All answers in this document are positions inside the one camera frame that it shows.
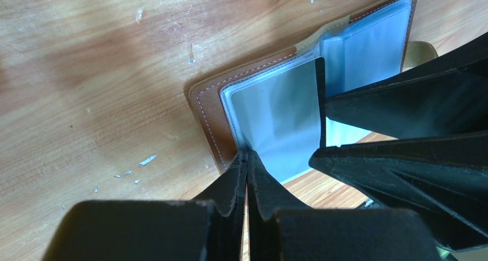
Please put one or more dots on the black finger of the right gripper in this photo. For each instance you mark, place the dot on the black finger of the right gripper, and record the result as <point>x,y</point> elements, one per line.
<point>446,96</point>
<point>443,179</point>

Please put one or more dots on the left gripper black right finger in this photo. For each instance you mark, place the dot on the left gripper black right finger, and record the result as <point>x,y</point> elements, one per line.
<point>282,227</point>

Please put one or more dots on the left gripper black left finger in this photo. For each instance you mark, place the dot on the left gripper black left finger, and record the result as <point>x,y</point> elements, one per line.
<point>206,227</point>

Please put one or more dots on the brown leather card holder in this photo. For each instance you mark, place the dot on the brown leather card holder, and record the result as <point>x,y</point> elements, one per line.
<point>272,105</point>

